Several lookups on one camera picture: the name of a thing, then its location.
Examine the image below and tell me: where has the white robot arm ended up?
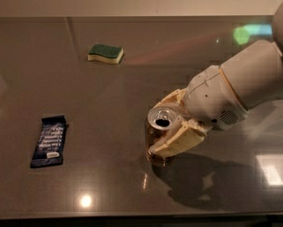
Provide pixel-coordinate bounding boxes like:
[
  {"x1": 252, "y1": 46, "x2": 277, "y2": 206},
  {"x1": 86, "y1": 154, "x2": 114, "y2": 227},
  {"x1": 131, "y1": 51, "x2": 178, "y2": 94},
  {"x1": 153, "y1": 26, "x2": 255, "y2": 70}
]
[{"x1": 148, "y1": 2, "x2": 283, "y2": 160}]

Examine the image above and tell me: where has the orange soda can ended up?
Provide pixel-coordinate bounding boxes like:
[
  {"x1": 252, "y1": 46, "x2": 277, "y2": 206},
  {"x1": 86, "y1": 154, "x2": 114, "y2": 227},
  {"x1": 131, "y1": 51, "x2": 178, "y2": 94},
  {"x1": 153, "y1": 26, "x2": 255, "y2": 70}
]
[{"x1": 145, "y1": 107, "x2": 177, "y2": 166}]

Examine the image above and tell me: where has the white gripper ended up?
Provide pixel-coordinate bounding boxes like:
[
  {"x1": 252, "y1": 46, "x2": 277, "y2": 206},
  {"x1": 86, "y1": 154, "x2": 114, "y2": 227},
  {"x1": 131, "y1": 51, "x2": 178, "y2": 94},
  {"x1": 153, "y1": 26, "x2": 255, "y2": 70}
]
[{"x1": 149, "y1": 65, "x2": 248, "y2": 158}]

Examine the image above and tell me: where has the green and yellow sponge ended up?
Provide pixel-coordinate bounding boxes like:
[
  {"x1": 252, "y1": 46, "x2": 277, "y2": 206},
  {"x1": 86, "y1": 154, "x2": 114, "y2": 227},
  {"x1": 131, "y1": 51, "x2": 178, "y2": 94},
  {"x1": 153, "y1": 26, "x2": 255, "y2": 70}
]
[{"x1": 87, "y1": 44, "x2": 124, "y2": 64}]

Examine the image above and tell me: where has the dark blue snack wrapper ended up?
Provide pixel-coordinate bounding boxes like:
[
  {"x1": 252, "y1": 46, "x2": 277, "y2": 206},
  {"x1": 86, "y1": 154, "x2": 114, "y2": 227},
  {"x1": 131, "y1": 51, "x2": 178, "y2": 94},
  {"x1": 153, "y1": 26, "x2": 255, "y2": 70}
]
[{"x1": 30, "y1": 115, "x2": 67, "y2": 168}]

